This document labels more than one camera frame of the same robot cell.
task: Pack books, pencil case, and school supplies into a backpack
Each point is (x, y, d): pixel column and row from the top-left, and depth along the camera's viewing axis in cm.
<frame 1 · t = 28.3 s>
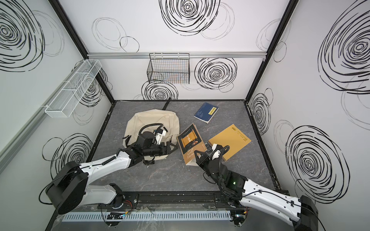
left hand: (174, 149, 80), fingers open
right hand: (192, 155, 73), fingers closed
cream canvas backpack: (135, 120, 106), point 3 cm above the table
brown black cover book: (189, 140, 84), point 14 cm above the table
dark blue book: (206, 112, 114), on the table
yellow kraft notebook: (232, 137, 102), on the table

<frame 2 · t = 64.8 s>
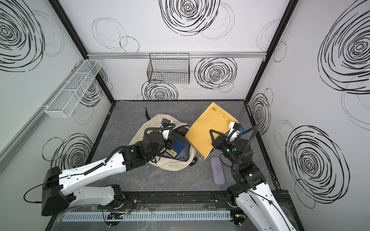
left hand: (173, 131, 72), fingers closed
right hand: (208, 133, 66), fingers closed
dark blue book: (177, 149, 90), point 4 cm above the table
yellow kraft notebook: (198, 135, 77), point 21 cm above the table
purple pencil case: (217, 171, 82), point 4 cm above the table
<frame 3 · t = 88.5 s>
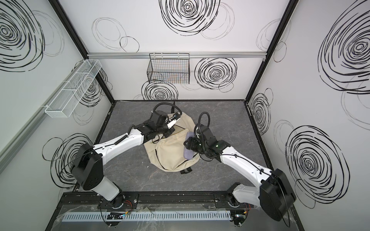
left hand: (172, 124, 86), fingers closed
right hand: (186, 146, 79), fingers open
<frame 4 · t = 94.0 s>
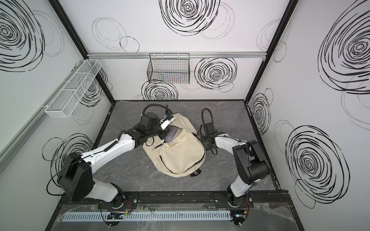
left hand: (169, 125, 84), fingers closed
right hand: (206, 143, 94), fingers open
cream canvas backpack: (182, 156, 85), point 6 cm above the table
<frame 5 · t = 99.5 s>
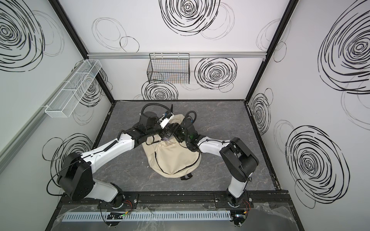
left hand: (170, 124, 83), fingers closed
right hand: (168, 129, 85), fingers open
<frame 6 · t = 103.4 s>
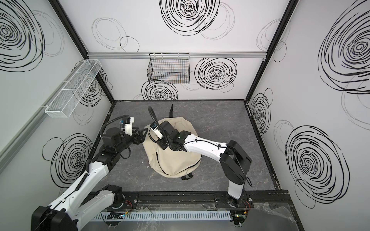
left hand: (142, 128, 79), fingers open
right hand: (159, 137, 82), fingers closed
